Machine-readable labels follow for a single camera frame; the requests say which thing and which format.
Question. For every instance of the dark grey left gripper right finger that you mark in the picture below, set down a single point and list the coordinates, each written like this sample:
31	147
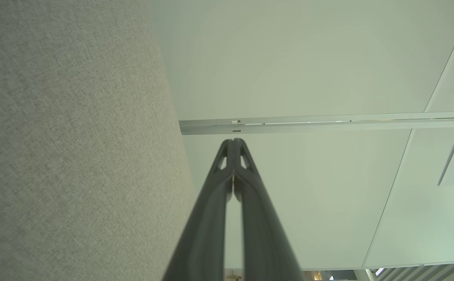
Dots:
266	249

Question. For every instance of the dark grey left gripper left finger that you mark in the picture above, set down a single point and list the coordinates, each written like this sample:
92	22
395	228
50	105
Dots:
203	242

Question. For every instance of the white slatted blind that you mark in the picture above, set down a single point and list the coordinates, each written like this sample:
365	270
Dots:
414	272

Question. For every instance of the white metal wall rail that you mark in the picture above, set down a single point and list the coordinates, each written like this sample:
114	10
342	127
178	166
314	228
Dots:
328	124

